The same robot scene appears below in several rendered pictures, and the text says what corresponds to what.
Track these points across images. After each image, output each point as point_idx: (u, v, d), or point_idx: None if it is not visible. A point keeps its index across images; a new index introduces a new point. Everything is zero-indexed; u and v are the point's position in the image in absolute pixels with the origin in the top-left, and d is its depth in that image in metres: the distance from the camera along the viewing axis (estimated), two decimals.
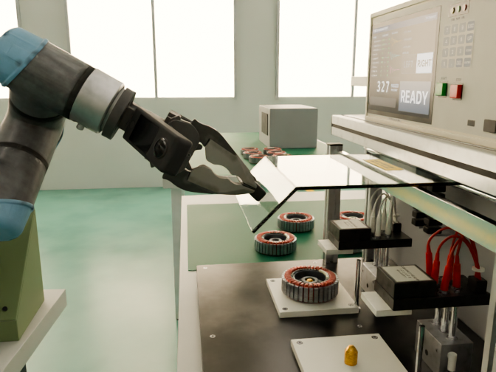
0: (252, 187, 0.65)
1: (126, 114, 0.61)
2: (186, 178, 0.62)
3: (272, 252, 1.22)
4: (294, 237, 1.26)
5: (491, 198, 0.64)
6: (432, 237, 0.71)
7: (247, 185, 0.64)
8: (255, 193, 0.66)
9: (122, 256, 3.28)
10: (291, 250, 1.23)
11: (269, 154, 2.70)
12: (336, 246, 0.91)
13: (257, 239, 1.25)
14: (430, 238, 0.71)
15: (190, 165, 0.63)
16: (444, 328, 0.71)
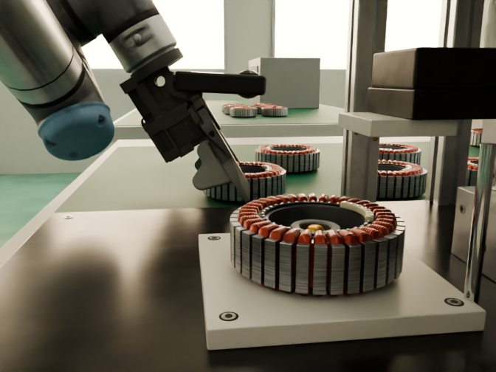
0: None
1: (169, 68, 0.60)
2: (217, 129, 0.58)
3: (236, 196, 0.60)
4: (280, 168, 0.63)
5: None
6: None
7: None
8: None
9: None
10: (273, 193, 0.60)
11: (258, 108, 2.07)
12: (403, 111, 0.28)
13: None
14: None
15: None
16: None
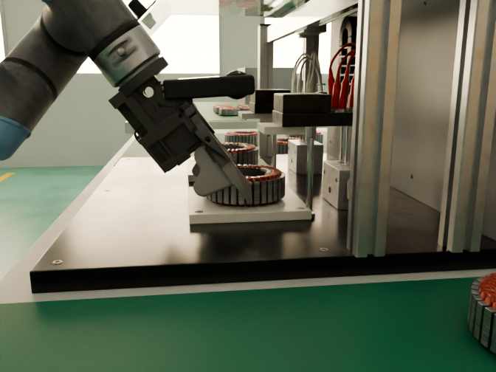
0: None
1: (156, 77, 0.60)
2: (212, 134, 0.58)
3: (238, 200, 0.60)
4: (280, 171, 0.63)
5: None
6: (334, 59, 0.64)
7: None
8: (139, 11, 0.74)
9: None
10: (274, 196, 0.60)
11: (241, 109, 2.64)
12: (253, 111, 0.84)
13: None
14: (331, 61, 0.64)
15: None
16: (348, 161, 0.65)
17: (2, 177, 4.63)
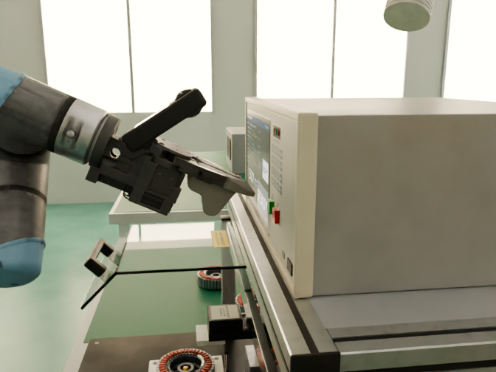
0: (252, 190, 0.64)
1: (116, 136, 0.61)
2: (196, 163, 0.60)
3: None
4: None
5: None
6: (271, 353, 0.69)
7: (248, 184, 0.64)
8: (95, 270, 0.79)
9: (85, 280, 3.25)
10: None
11: None
12: (208, 336, 0.88)
13: None
14: None
15: None
16: None
17: None
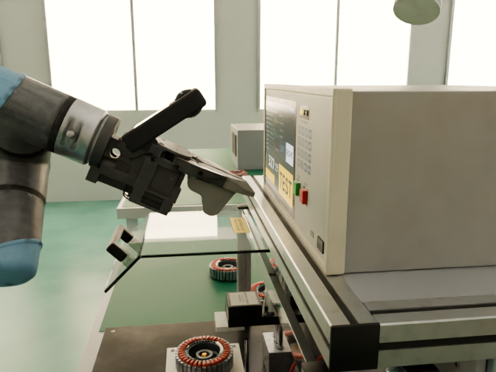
0: (252, 190, 0.64)
1: (116, 136, 0.61)
2: (196, 163, 0.60)
3: None
4: None
5: None
6: (294, 365, 0.70)
7: (248, 184, 0.64)
8: (117, 255, 0.79)
9: (91, 277, 3.26)
10: None
11: None
12: (227, 322, 0.89)
13: None
14: (292, 367, 0.70)
15: None
16: None
17: None
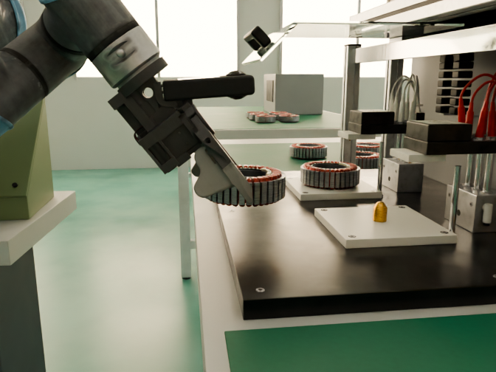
0: None
1: (155, 78, 0.60)
2: (212, 135, 0.58)
3: (238, 201, 0.60)
4: (280, 172, 0.63)
5: None
6: (466, 88, 0.67)
7: None
8: (262, 38, 0.78)
9: (125, 225, 3.24)
10: (274, 197, 0.60)
11: (276, 116, 2.67)
12: (358, 131, 0.87)
13: None
14: (463, 90, 0.68)
15: None
16: (477, 185, 0.68)
17: None
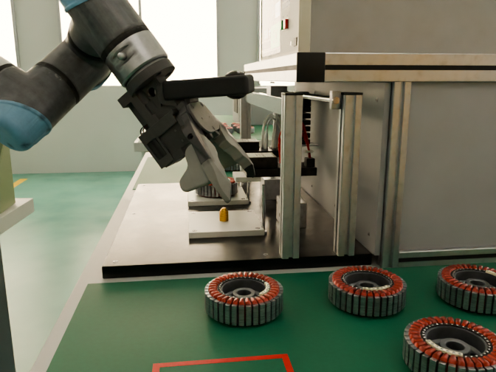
0: (254, 173, 0.71)
1: (163, 79, 0.64)
2: (200, 132, 0.59)
3: (226, 318, 0.64)
4: (276, 291, 0.66)
5: (310, 97, 0.93)
6: (281, 131, 1.00)
7: (253, 168, 0.70)
8: (156, 93, 1.10)
9: (105, 224, 3.57)
10: (260, 319, 0.63)
11: (235, 127, 3.00)
12: None
13: (208, 288, 0.67)
14: (280, 133, 1.01)
15: (209, 139, 0.63)
16: None
17: (15, 183, 4.99)
